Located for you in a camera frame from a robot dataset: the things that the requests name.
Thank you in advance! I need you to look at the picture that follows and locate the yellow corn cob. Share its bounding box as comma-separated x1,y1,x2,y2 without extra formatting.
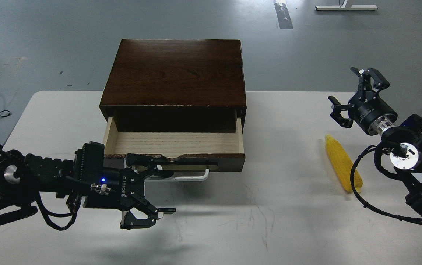
324,134,354,193

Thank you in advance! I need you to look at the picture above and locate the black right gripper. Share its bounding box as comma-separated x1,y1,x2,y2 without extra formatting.
328,67,398,135

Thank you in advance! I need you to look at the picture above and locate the grey floor tape strip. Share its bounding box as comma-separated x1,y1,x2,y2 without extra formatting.
273,0,294,30

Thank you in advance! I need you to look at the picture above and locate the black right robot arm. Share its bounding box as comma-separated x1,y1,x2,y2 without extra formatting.
326,67,422,225

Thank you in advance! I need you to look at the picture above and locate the white table leg base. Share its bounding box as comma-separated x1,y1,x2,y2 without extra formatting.
315,0,378,11

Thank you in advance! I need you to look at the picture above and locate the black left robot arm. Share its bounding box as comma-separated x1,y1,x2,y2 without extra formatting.
0,142,176,231

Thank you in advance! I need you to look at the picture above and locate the wooden drawer with white handle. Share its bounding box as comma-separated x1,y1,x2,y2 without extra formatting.
103,117,245,181

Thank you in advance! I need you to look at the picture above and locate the dark wooden drawer cabinet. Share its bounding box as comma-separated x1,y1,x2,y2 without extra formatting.
99,39,247,133

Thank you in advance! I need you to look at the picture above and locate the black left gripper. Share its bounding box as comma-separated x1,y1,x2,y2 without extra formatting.
83,153,176,230

